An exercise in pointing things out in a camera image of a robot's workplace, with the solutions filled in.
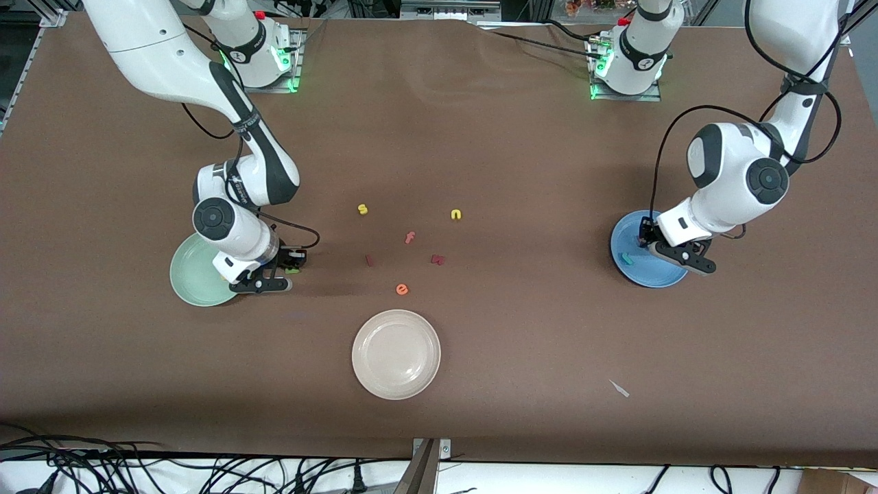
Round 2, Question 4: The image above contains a blue plate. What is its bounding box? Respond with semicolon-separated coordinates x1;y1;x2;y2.
610;210;690;289

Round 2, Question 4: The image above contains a green plate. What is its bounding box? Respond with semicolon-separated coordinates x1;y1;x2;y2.
169;233;237;307

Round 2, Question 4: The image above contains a beige plate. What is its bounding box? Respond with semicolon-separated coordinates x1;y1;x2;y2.
351;309;442;401

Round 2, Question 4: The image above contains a brown table cover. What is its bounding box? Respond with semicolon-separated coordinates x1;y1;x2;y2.
0;14;878;469

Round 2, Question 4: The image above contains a cardboard box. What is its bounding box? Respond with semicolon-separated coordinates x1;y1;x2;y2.
799;469;878;494

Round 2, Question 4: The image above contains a grey power strip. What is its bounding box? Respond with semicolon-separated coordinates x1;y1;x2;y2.
400;0;502;20

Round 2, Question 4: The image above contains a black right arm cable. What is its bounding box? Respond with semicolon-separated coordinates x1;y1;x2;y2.
180;27;321;251

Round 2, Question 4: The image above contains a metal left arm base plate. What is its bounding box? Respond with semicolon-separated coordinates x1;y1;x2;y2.
586;34;663;102

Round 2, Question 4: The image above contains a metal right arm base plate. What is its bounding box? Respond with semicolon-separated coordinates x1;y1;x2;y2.
237;27;303;94

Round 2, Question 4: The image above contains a black cable on table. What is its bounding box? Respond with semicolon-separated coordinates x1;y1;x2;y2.
490;19;604;62

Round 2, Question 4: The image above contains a grey metal bracket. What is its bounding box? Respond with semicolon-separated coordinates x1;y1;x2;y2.
394;438;453;494

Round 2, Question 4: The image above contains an aluminium frame profile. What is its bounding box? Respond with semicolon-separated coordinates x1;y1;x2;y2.
827;0;878;46
0;0;67;134

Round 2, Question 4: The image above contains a black cable tangle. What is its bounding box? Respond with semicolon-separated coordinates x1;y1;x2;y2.
0;422;412;494

